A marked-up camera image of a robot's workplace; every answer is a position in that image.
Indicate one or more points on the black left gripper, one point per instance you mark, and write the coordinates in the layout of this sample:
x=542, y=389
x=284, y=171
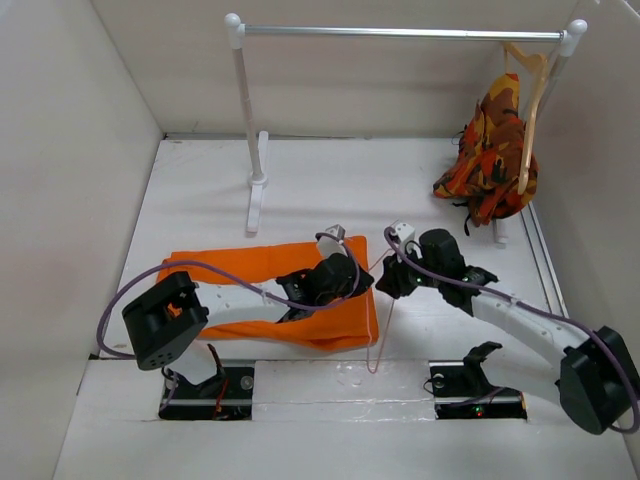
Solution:
x=366, y=280

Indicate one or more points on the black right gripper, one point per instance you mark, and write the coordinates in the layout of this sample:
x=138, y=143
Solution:
x=392, y=280

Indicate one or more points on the pink wire hanger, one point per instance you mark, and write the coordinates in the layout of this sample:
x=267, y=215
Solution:
x=375, y=310

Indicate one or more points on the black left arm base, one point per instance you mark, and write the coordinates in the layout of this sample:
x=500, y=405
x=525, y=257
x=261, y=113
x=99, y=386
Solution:
x=216, y=400

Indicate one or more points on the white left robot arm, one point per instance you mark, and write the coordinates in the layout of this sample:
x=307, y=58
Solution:
x=326, y=307

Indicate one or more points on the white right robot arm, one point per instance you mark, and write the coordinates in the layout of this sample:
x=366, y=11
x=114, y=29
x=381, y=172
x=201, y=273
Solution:
x=588, y=373

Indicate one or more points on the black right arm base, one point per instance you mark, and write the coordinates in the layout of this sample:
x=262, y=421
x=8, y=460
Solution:
x=459, y=393

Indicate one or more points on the wooden hanger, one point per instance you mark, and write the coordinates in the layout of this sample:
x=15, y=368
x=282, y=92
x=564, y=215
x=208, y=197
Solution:
x=537, y=66

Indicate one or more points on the orange camouflage garment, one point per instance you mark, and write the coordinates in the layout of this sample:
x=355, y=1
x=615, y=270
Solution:
x=485, y=176

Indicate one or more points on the white clothes rack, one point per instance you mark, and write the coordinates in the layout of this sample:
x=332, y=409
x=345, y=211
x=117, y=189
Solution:
x=558, y=47

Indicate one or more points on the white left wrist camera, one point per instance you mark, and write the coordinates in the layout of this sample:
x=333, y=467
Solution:
x=330, y=241

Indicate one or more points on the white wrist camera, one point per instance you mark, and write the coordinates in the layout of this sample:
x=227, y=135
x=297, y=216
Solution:
x=403, y=236
x=330, y=241

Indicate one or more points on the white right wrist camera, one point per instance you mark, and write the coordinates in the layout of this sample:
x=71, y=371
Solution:
x=403, y=236

